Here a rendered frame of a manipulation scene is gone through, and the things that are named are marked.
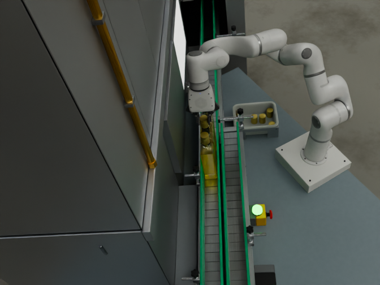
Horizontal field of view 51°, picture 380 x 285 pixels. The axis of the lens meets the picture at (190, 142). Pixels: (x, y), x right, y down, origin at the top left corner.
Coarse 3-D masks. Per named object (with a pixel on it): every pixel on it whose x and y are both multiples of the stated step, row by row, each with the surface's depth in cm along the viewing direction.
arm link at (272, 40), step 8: (264, 32) 152; (272, 32) 152; (280, 32) 152; (264, 40) 150; (272, 40) 151; (280, 40) 152; (264, 48) 151; (272, 48) 152; (280, 48) 154; (272, 56) 165
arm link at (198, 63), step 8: (216, 48) 146; (192, 56) 144; (200, 56) 143; (208, 56) 144; (216, 56) 144; (224, 56) 144; (192, 64) 144; (200, 64) 144; (208, 64) 145; (216, 64) 145; (224, 64) 146; (192, 72) 146; (200, 72) 146; (192, 80) 148; (200, 80) 148
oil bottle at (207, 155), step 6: (210, 144) 166; (204, 150) 165; (210, 150) 165; (204, 156) 167; (210, 156) 167; (204, 162) 170; (210, 162) 170; (216, 162) 178; (204, 168) 174; (210, 168) 174; (216, 168) 176; (204, 174) 178; (210, 174) 177; (216, 174) 178
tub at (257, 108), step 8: (240, 104) 211; (248, 104) 211; (256, 104) 210; (264, 104) 210; (272, 104) 209; (248, 112) 215; (256, 112) 214; (264, 112) 214; (248, 120) 213; (272, 120) 211; (248, 128) 201; (256, 128) 201
